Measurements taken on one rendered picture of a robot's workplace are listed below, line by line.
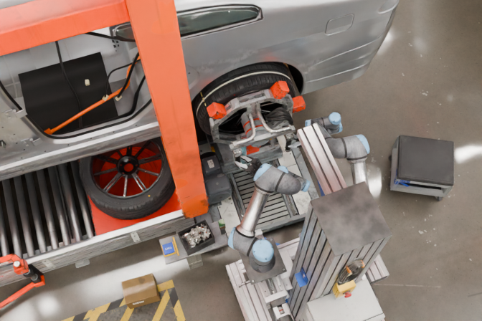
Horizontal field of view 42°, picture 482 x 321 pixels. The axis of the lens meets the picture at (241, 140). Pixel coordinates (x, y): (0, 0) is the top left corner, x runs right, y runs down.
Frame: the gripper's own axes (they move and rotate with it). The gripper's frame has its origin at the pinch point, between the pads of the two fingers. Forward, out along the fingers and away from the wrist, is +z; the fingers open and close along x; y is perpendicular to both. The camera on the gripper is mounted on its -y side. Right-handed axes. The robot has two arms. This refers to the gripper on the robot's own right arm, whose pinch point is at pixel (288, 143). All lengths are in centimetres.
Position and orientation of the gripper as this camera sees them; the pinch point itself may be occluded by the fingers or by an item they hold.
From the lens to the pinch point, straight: 395.8
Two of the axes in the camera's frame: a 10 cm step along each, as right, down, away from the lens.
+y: -0.1, -4.4, -9.0
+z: -9.4, 3.0, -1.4
